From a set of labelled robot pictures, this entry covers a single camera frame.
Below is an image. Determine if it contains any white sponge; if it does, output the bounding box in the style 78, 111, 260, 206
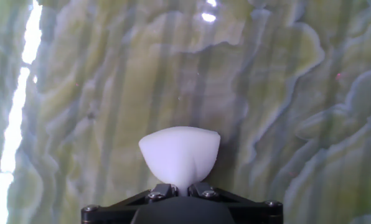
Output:
138, 126, 221, 197

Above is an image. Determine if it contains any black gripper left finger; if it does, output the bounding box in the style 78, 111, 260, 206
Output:
110, 183, 179, 207

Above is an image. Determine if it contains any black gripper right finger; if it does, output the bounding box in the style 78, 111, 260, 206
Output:
188, 182, 258, 205

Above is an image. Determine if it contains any green marble pattern mat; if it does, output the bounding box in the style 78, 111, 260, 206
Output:
0, 0, 371, 224

